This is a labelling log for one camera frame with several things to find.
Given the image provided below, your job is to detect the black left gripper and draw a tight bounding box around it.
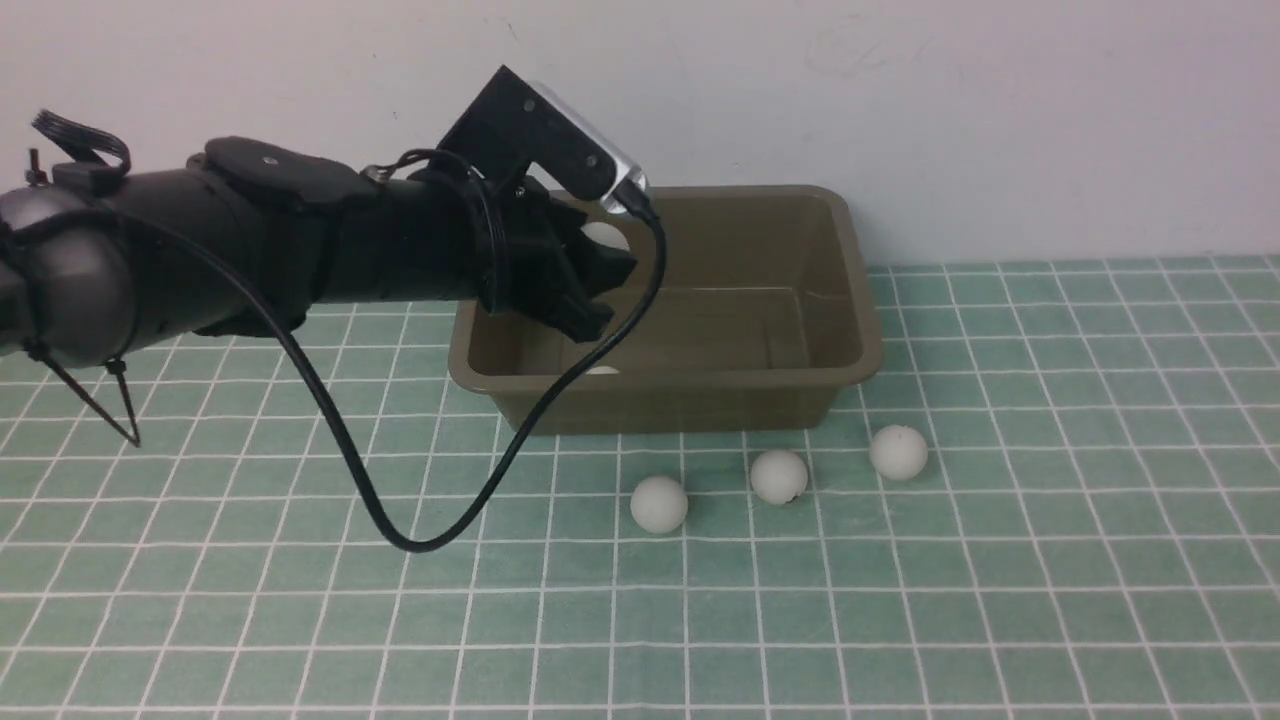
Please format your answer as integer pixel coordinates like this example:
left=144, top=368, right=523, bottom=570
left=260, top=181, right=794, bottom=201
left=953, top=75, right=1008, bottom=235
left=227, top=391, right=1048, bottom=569
left=477, top=179, right=637, bottom=343

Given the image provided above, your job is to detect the white ping-pong ball marked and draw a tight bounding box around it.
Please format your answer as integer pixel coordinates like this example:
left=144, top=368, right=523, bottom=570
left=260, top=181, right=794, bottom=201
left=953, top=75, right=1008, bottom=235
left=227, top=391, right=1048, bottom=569
left=748, top=448, right=810, bottom=506

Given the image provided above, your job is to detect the white ping-pong ball with logo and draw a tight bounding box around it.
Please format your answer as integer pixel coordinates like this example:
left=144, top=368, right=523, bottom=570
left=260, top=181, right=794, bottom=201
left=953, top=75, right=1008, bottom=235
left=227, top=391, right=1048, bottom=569
left=581, top=222, right=631, bottom=252

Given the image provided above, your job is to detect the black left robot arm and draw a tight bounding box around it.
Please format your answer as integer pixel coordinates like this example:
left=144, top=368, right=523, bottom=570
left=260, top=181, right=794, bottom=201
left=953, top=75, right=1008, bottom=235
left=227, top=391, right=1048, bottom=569
left=3, top=110, right=637, bottom=369

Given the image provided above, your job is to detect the olive brown plastic bin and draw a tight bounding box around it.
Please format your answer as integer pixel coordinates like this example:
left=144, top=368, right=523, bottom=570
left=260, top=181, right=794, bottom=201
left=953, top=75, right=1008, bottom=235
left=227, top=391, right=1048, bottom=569
left=449, top=186, right=884, bottom=436

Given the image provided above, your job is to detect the green checked tablecloth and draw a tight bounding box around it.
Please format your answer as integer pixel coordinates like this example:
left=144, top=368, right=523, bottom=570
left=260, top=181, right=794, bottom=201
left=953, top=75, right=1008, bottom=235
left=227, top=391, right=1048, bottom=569
left=1, top=256, right=1279, bottom=719

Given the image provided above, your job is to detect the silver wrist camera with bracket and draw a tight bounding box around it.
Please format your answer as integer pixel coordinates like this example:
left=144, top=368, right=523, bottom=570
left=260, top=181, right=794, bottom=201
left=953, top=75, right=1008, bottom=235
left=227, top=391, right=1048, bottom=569
left=438, top=65, right=650, bottom=214

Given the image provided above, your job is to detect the black camera cable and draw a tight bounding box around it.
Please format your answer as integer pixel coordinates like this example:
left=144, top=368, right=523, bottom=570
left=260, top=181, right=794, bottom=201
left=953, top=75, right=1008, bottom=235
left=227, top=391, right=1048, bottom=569
left=120, top=150, right=669, bottom=553

